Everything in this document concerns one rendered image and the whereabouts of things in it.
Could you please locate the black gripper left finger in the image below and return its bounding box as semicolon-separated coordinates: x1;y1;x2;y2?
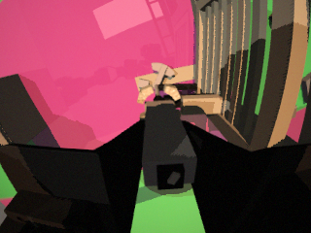
0;120;147;233

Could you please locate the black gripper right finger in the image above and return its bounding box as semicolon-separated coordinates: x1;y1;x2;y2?
182;120;311;233

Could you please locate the tan flat box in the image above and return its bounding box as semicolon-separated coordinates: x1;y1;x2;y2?
300;73;311;104

